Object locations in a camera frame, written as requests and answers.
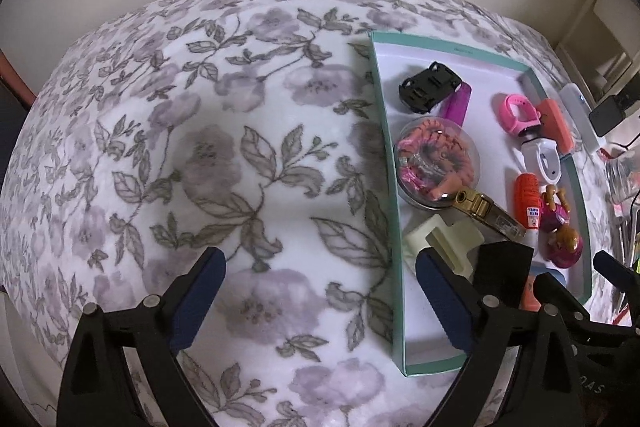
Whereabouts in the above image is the black small device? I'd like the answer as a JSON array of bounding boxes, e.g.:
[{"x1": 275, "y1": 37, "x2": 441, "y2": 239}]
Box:
[{"x1": 589, "y1": 96, "x2": 628, "y2": 138}]

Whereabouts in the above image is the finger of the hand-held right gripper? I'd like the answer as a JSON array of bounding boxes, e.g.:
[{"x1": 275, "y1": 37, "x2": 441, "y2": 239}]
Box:
[
  {"x1": 532, "y1": 272, "x2": 593, "y2": 323},
  {"x1": 593, "y1": 250, "x2": 640, "y2": 295}
]

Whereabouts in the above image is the black charger plug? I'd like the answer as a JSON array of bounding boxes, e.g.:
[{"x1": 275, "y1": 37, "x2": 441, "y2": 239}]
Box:
[{"x1": 472, "y1": 241, "x2": 535, "y2": 295}]

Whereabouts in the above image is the cream shelf unit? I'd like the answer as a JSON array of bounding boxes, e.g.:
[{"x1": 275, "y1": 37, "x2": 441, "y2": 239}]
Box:
[{"x1": 555, "y1": 0, "x2": 640, "y2": 108}]

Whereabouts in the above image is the clear glass jar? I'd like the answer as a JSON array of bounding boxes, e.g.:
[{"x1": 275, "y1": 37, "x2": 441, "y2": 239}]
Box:
[{"x1": 606, "y1": 152, "x2": 640, "y2": 205}]

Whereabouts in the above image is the small salmon blue box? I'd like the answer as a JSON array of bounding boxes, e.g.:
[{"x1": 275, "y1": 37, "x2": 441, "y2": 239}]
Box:
[{"x1": 535, "y1": 98, "x2": 576, "y2": 156}]

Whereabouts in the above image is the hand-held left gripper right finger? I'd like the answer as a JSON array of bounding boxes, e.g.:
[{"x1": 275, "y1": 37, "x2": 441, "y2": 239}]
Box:
[{"x1": 415, "y1": 247, "x2": 583, "y2": 427}]

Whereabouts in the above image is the pink doll figure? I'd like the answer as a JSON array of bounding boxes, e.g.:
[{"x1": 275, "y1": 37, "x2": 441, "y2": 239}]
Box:
[{"x1": 541, "y1": 184, "x2": 586, "y2": 268}]

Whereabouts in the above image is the floral grey white blanket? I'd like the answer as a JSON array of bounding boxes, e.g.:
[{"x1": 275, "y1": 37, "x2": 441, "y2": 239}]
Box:
[{"x1": 0, "y1": 0, "x2": 640, "y2": 427}]

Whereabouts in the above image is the teal white box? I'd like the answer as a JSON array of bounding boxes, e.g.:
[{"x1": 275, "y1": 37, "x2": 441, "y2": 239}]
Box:
[{"x1": 368, "y1": 30, "x2": 593, "y2": 378}]

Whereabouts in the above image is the purple lighter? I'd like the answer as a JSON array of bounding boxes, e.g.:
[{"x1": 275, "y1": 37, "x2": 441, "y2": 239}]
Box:
[{"x1": 439, "y1": 82, "x2": 473, "y2": 125}]

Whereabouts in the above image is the white plastic holder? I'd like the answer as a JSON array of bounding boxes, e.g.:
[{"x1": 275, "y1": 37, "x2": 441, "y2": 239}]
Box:
[{"x1": 520, "y1": 138, "x2": 563, "y2": 182}]

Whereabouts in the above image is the gold patterned hair clip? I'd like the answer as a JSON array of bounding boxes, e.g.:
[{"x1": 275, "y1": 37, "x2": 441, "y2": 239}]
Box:
[{"x1": 450, "y1": 188, "x2": 527, "y2": 240}]

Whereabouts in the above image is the cream claw hair clip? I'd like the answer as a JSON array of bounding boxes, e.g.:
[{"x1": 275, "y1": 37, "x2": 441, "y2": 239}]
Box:
[{"x1": 404, "y1": 214, "x2": 486, "y2": 278}]

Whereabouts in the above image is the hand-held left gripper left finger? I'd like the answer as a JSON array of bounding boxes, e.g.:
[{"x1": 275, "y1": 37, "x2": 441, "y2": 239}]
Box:
[{"x1": 60, "y1": 247, "x2": 228, "y2": 427}]

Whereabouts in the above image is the white power bank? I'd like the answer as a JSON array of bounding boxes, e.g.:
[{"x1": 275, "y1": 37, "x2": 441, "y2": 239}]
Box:
[{"x1": 559, "y1": 83, "x2": 600, "y2": 154}]

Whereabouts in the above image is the clear round hair-tie container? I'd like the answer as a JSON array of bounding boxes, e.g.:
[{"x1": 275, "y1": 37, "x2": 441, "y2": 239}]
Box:
[{"x1": 393, "y1": 117, "x2": 481, "y2": 210}]

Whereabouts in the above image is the black toy car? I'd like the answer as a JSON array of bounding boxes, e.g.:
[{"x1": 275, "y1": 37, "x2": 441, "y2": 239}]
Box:
[{"x1": 398, "y1": 62, "x2": 462, "y2": 115}]

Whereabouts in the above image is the salmon board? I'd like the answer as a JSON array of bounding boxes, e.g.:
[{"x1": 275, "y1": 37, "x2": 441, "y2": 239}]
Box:
[{"x1": 0, "y1": 49, "x2": 36, "y2": 108}]

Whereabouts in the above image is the long salmon eraser box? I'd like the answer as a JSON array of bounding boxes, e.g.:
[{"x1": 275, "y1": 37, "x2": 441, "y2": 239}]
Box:
[{"x1": 520, "y1": 264, "x2": 568, "y2": 312}]

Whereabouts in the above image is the pink purple toy watch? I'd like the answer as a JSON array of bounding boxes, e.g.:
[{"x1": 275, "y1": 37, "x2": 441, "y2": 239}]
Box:
[{"x1": 497, "y1": 93, "x2": 543, "y2": 138}]

